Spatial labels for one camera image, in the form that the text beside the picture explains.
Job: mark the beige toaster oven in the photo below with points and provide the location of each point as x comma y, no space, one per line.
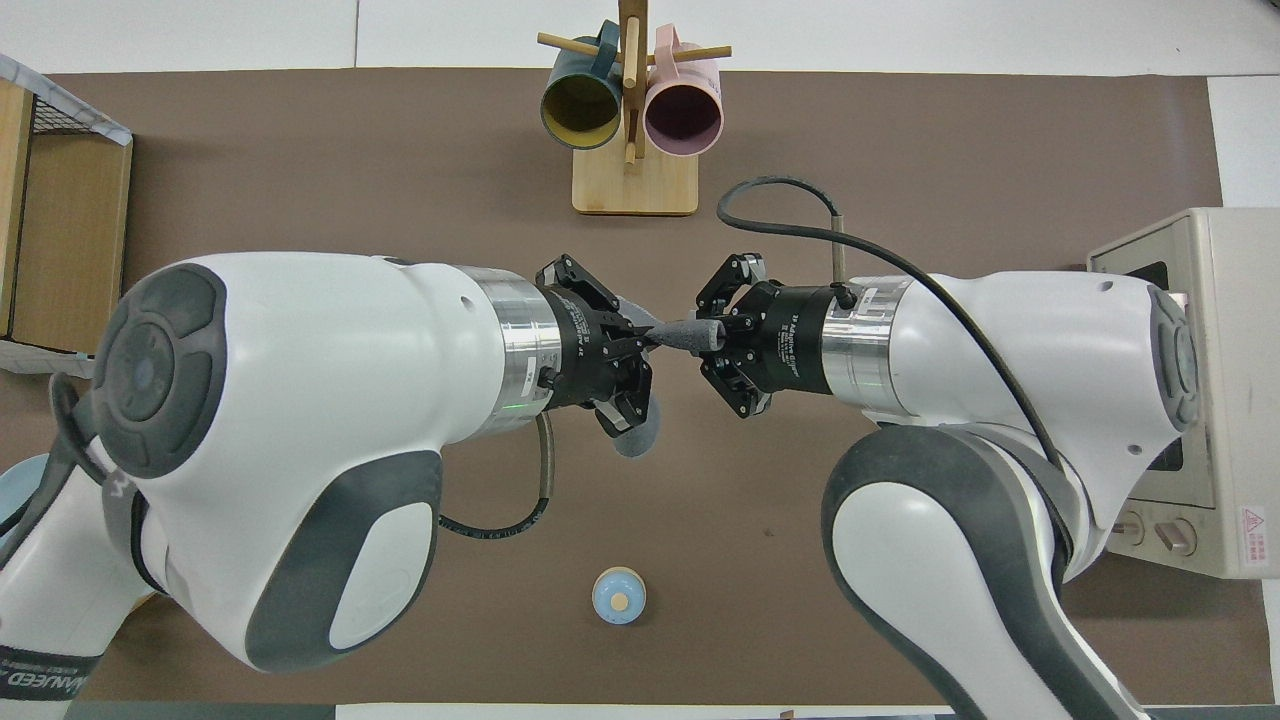
1240,400

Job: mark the pink mug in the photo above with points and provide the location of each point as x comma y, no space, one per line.
684,115

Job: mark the light blue plate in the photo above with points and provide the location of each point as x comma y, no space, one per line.
15,490

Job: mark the blue bell with wooden knob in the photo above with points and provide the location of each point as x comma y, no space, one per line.
619,596

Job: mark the brown table mat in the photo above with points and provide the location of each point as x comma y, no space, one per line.
300,180

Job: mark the dark teal mug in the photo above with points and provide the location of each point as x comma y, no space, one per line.
580,105

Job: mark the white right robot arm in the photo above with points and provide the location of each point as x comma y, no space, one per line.
1000,350

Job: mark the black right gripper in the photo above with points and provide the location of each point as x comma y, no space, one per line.
785,340

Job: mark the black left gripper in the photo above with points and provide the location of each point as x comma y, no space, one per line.
590,355

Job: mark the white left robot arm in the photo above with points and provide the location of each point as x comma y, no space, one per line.
300,400

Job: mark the wooden box with basket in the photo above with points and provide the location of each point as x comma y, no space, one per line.
40,362

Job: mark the wooden mug tree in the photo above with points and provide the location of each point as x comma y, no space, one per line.
635,190

